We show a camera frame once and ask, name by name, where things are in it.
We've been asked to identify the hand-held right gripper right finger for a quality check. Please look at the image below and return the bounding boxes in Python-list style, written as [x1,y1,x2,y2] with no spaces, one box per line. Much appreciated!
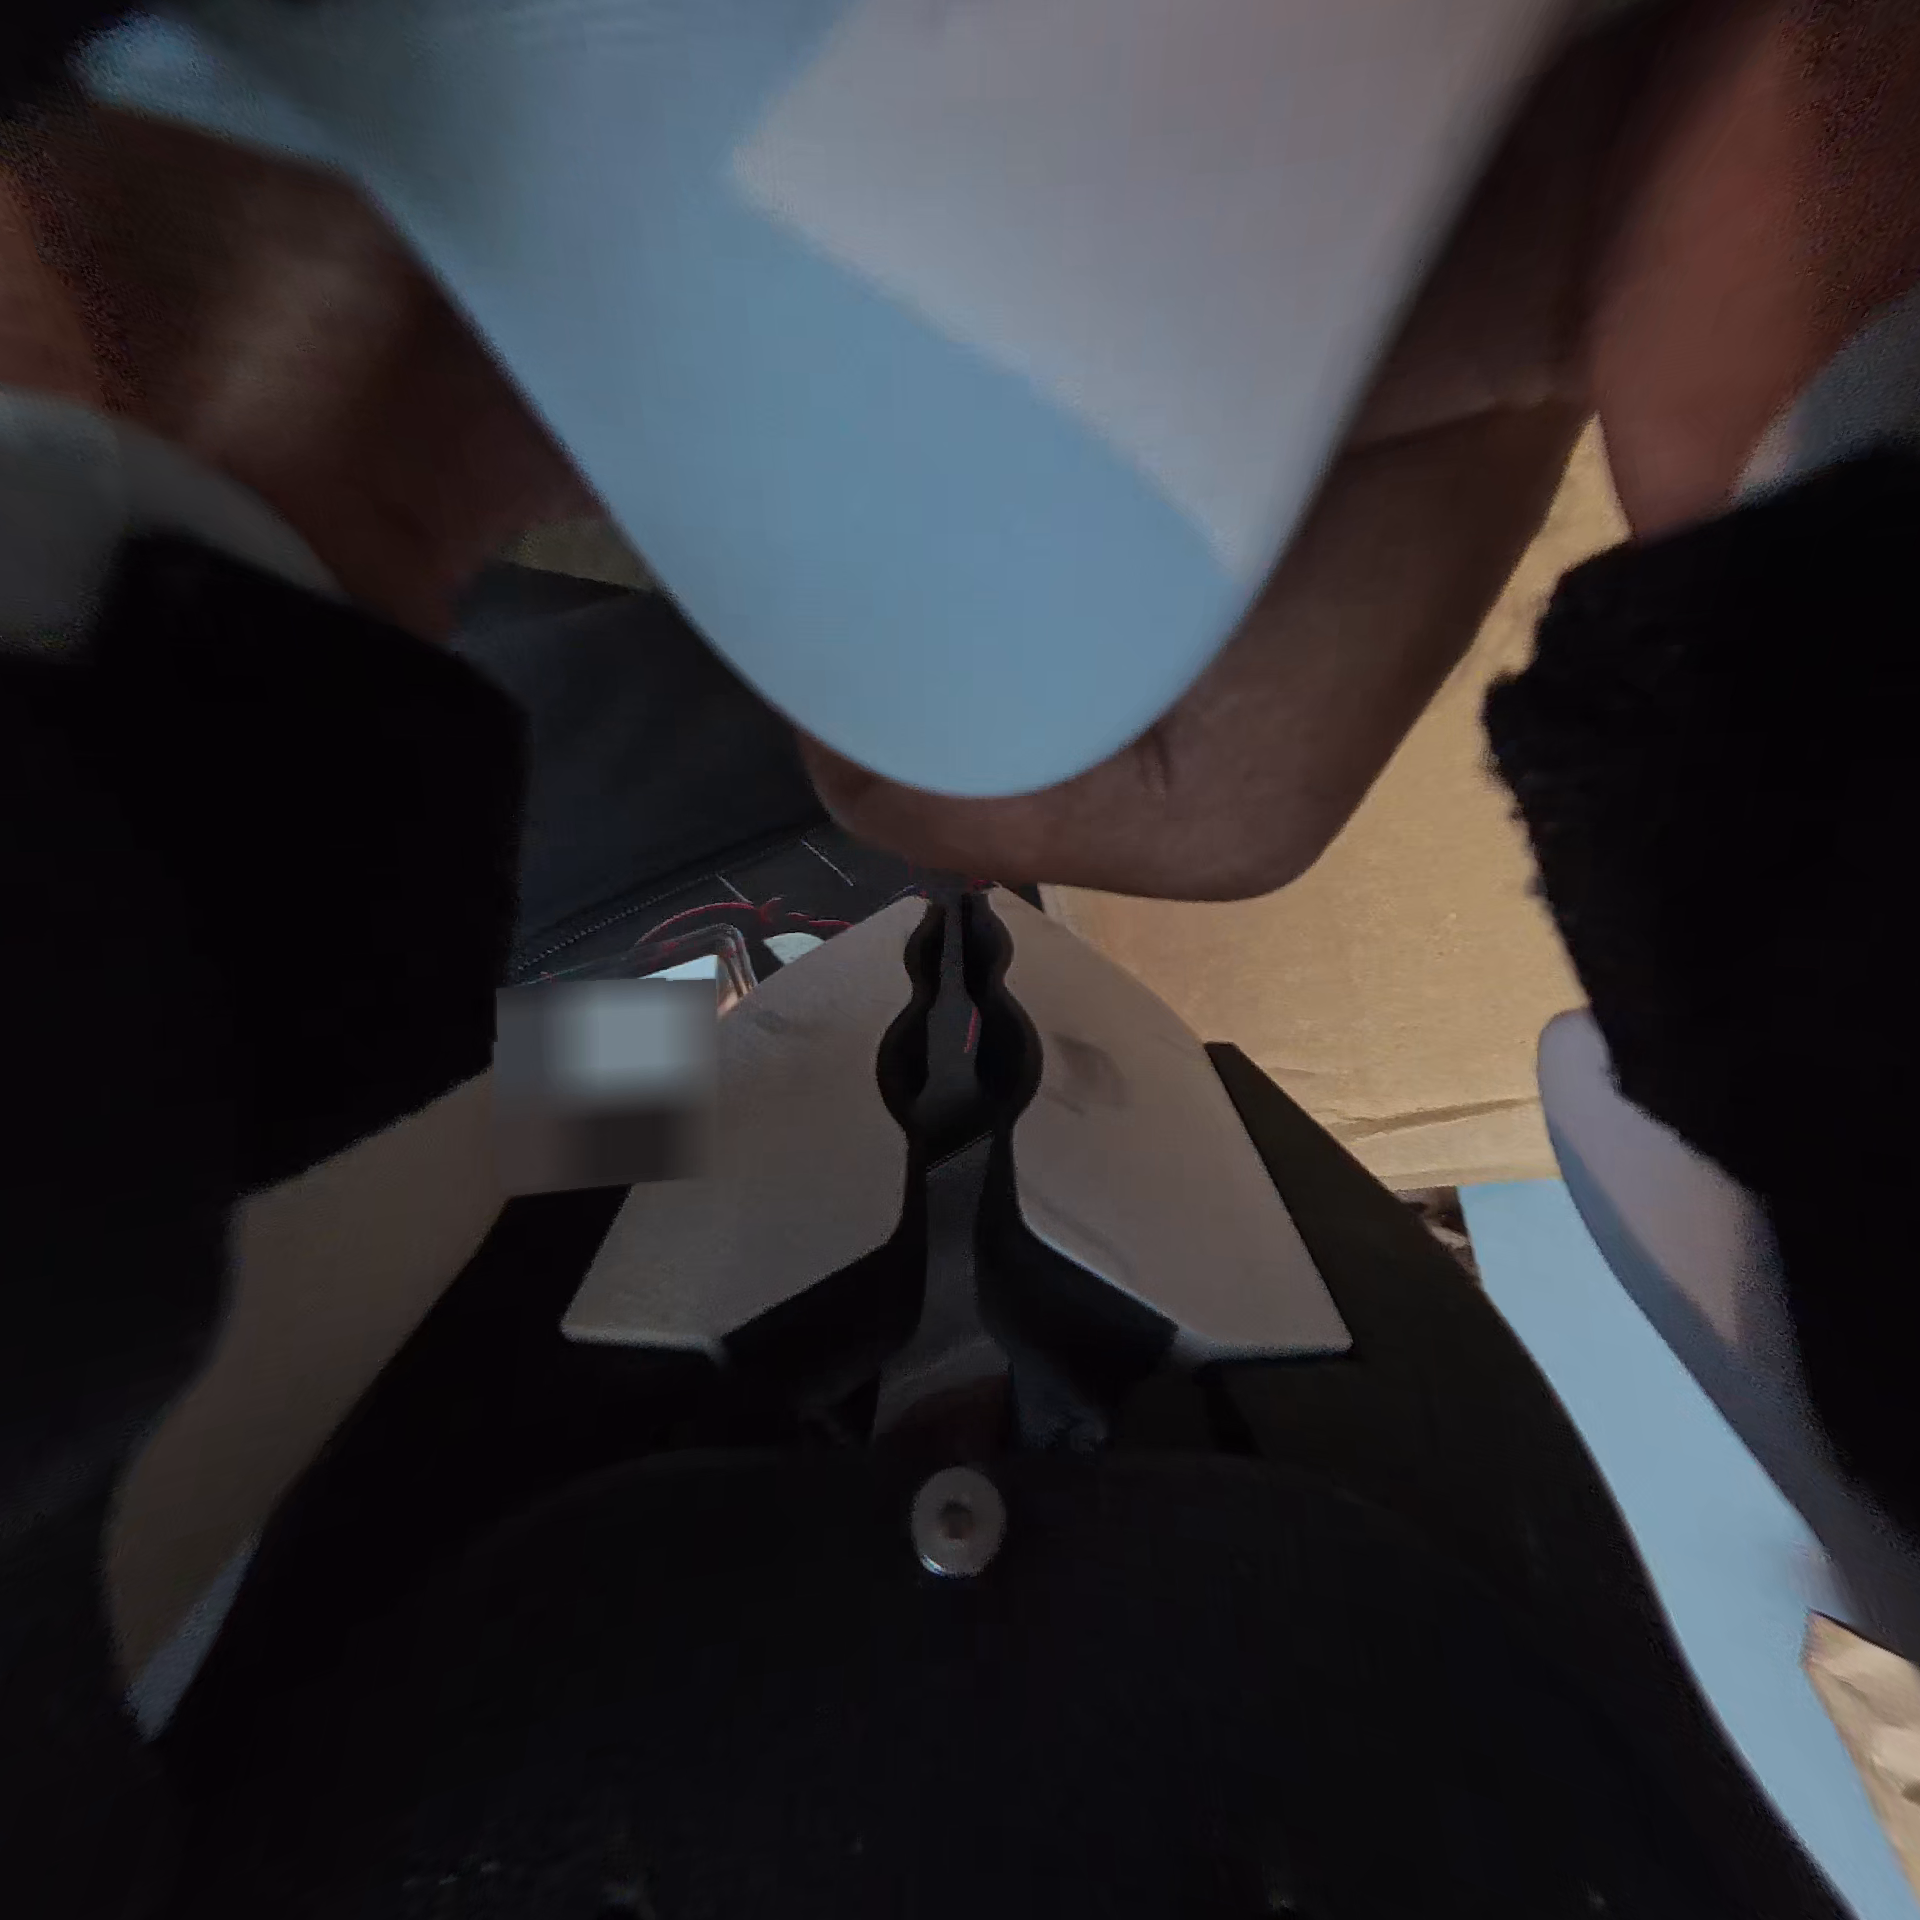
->
[963,892,1356,1359]

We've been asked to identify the person's left hand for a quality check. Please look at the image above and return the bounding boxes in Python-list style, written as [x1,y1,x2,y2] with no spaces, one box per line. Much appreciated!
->
[0,0,1920,904]

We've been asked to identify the brown cardboard box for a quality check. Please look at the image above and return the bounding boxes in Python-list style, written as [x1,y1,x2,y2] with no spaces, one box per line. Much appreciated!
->
[1035,427,1643,1191]

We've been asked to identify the dark fabric with red stitching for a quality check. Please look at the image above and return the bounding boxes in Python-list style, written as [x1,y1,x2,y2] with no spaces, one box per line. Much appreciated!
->
[458,563,909,985]

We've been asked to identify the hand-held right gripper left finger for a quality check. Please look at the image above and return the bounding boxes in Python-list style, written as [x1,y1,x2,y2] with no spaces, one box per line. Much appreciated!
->
[563,895,963,1359]

